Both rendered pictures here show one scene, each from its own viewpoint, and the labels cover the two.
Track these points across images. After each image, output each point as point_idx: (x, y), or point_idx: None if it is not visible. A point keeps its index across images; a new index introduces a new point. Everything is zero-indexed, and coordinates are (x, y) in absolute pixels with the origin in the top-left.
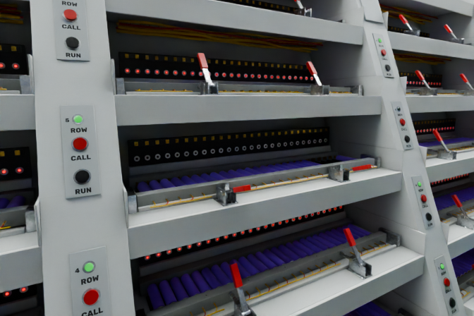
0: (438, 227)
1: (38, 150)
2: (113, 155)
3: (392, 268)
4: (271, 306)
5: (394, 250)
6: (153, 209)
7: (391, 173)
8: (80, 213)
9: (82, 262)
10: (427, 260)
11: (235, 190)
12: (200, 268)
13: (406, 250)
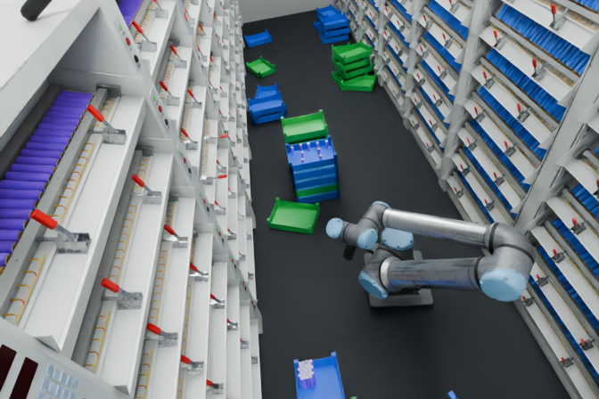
0: (225, 133)
1: (202, 212)
2: (205, 196)
3: (226, 161)
4: (219, 202)
5: (219, 152)
6: None
7: (216, 123)
8: (210, 218)
9: (216, 228)
10: (228, 150)
11: (220, 178)
12: None
13: (221, 149)
